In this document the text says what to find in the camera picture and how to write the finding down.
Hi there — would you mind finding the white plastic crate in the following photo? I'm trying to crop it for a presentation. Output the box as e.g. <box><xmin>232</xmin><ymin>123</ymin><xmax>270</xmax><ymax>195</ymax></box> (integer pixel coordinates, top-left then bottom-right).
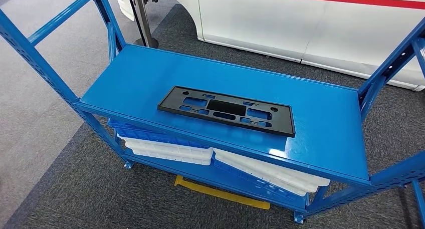
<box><xmin>215</xmin><ymin>157</ymin><xmax>308</xmax><ymax>197</ymax></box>
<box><xmin>127</xmin><ymin>147</ymin><xmax>213</xmax><ymax>166</ymax></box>
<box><xmin>117</xmin><ymin>134</ymin><xmax>214</xmax><ymax>157</ymax></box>
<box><xmin>213</xmin><ymin>147</ymin><xmax>331</xmax><ymax>188</ymax></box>

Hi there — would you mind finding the blue metal shelf rack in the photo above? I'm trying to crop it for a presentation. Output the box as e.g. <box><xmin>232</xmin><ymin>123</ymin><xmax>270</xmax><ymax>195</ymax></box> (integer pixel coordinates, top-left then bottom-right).
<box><xmin>0</xmin><ymin>0</ymin><xmax>425</xmax><ymax>225</ymax></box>

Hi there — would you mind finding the thin black cable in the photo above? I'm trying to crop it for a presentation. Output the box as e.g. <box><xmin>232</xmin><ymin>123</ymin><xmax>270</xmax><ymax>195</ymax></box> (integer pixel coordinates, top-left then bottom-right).
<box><xmin>124</xmin><ymin>0</ymin><xmax>147</xmax><ymax>46</ymax></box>

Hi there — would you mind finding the yellow floor tape strip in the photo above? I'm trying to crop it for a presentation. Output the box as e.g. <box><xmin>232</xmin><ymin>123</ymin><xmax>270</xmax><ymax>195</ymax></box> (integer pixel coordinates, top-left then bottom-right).
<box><xmin>174</xmin><ymin>175</ymin><xmax>271</xmax><ymax>210</ymax></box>

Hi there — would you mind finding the white car with red stripe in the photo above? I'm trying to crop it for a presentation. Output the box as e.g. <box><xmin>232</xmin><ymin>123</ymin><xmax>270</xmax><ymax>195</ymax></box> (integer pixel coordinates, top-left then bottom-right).
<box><xmin>115</xmin><ymin>0</ymin><xmax>425</xmax><ymax>92</ymax></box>

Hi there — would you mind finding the silver stanchion pole with base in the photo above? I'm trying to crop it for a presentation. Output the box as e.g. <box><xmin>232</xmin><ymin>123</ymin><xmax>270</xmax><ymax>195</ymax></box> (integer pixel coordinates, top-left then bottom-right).
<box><xmin>131</xmin><ymin>0</ymin><xmax>159</xmax><ymax>49</ymax></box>

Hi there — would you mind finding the black plastic panel part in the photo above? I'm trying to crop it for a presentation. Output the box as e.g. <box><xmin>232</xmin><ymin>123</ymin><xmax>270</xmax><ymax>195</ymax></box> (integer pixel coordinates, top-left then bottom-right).
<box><xmin>157</xmin><ymin>85</ymin><xmax>296</xmax><ymax>138</ymax></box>

